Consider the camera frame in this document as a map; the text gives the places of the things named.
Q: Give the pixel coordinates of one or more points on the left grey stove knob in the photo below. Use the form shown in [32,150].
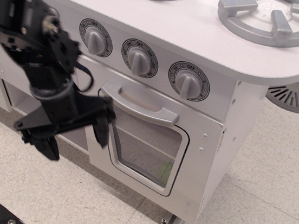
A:
[95,37]

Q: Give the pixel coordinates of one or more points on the middle grey stove knob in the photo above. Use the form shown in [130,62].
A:
[139,58]

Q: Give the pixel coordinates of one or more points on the white cabinet door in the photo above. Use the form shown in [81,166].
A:
[16,85]

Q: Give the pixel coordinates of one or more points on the grey oven door handle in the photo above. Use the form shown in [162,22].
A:
[162,117]

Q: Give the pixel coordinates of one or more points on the right grey stove knob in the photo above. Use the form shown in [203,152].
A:
[189,81]

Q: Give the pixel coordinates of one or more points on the green toy food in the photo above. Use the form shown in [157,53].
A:
[164,172]

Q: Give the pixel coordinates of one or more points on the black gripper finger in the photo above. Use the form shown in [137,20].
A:
[46,145]
[102,120]

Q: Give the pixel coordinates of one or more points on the right grey burner grate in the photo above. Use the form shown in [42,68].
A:
[264,22]

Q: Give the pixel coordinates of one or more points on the grey stove knob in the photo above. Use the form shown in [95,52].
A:
[189,81]
[95,37]
[139,58]

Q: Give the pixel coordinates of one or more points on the white toy kitchen stove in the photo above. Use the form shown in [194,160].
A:
[160,94]

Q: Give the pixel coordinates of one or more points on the white oven door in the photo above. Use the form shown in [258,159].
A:
[136,150]

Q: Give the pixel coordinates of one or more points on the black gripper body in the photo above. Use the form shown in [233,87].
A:
[73,111]

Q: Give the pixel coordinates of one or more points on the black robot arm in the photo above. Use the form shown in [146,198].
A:
[32,36]

